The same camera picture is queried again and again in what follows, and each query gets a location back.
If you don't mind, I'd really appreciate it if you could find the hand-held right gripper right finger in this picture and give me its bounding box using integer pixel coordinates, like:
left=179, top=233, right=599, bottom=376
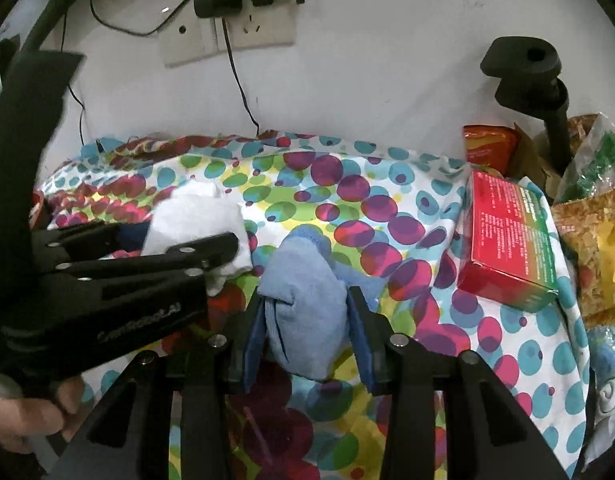
left=347, top=286, right=568, bottom=480

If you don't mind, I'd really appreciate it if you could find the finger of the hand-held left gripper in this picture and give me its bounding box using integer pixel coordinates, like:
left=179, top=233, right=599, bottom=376
left=30, top=220, right=150, bottom=264
left=60, top=231, right=241, bottom=287

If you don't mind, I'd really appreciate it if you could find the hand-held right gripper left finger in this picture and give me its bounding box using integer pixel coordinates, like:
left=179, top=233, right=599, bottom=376
left=46, top=292, right=265, bottom=480

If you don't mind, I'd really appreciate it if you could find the white sock bundle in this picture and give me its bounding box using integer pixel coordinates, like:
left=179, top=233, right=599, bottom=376
left=141, top=181, right=253, bottom=297

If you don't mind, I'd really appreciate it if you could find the blue sock bundle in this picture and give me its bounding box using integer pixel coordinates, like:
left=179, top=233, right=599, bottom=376
left=257, top=225, right=383, bottom=381

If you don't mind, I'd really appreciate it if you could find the person's left hand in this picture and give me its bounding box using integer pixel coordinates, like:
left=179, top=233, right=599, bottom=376
left=0, top=372, right=86, bottom=454

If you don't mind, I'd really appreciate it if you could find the colourful polka dot cloth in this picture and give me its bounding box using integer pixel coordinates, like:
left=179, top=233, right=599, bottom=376
left=32, top=132, right=595, bottom=480

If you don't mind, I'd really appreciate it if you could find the red and green box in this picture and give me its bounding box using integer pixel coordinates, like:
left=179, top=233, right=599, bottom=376
left=457, top=170, right=559, bottom=311

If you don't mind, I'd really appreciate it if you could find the blue plastic bag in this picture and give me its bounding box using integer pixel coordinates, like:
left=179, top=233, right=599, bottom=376
left=585, top=325, right=615, bottom=386

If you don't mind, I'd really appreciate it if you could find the orange-red snack bag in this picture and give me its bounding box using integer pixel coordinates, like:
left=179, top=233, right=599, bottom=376
left=462, top=125, right=519, bottom=173

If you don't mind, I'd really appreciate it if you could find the white rolled sock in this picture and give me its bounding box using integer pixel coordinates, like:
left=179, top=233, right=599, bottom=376
left=582, top=377, right=615, bottom=468

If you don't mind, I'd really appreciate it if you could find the brown paper bag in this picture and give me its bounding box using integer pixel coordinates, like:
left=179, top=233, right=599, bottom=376
left=510, top=120, right=563, bottom=196

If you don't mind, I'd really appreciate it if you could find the clear bag of yellow chips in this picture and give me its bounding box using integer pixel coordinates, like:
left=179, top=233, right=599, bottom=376
left=551, top=195, right=615, bottom=328

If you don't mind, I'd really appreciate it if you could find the green and white plastic bag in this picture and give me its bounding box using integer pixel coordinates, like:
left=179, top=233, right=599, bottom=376
left=552, top=112, right=615, bottom=206

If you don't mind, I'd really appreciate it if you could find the black clamp stand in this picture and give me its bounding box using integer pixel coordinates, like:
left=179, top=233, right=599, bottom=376
left=480, top=36, right=573, bottom=173

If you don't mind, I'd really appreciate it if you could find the thin black cable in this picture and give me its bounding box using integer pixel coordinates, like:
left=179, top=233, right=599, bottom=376
left=61, top=10, right=89, bottom=144

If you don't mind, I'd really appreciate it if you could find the black adapter power cable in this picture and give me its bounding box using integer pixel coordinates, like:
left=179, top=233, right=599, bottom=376
left=221, top=16, right=261, bottom=139

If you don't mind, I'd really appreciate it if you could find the white coaxial wall plate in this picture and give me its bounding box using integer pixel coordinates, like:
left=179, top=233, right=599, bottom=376
left=158, top=12, right=219, bottom=68

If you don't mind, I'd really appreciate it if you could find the black looped cable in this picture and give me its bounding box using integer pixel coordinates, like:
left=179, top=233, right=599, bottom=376
left=90, top=0, right=198, bottom=38

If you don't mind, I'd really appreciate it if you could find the white power wall socket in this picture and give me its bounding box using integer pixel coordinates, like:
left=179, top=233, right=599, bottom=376
left=216, top=2, right=295, bottom=52

